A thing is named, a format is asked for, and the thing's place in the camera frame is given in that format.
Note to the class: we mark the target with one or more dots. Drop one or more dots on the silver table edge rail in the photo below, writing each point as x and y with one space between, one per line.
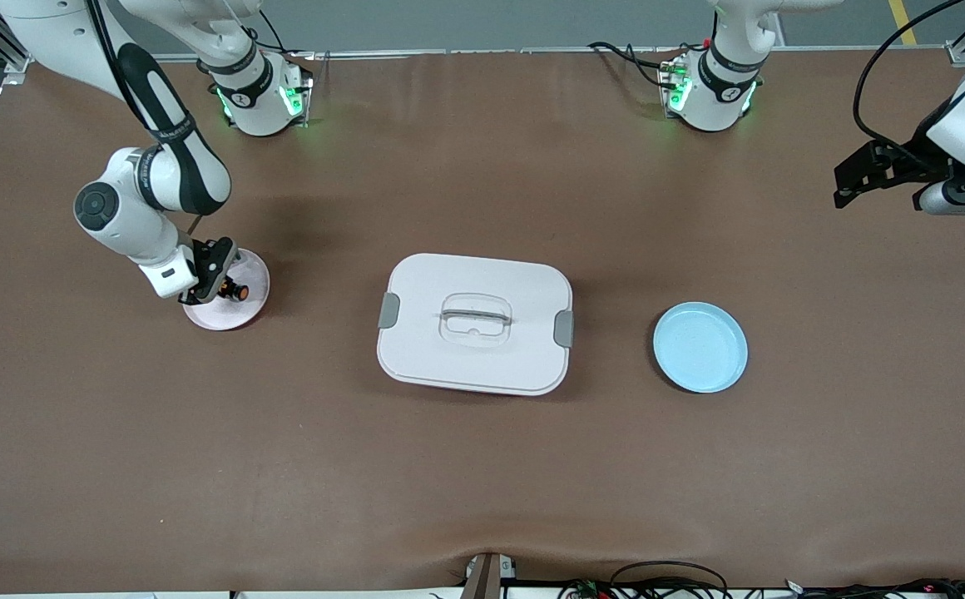
482 52

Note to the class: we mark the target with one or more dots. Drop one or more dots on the pink round plate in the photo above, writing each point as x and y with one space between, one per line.
237 316

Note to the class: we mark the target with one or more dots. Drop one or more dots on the white lidded storage box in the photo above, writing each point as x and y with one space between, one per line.
474 358

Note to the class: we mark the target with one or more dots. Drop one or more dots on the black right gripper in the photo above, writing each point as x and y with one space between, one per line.
218 283

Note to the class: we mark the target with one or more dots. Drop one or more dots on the light blue round plate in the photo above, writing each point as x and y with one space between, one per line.
699 349

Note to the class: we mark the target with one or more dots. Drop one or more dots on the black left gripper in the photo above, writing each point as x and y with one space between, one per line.
917 164

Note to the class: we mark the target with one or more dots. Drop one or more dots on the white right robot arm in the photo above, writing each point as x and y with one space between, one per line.
158 179

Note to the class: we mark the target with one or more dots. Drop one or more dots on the grey box latch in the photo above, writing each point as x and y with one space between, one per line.
388 310
564 329

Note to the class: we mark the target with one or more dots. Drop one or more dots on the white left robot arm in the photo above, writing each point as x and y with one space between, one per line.
720 96

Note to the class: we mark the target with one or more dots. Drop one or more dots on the brown table mat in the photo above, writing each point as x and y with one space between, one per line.
482 466

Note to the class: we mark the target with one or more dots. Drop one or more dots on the wooden metal bracket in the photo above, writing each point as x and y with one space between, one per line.
487 576

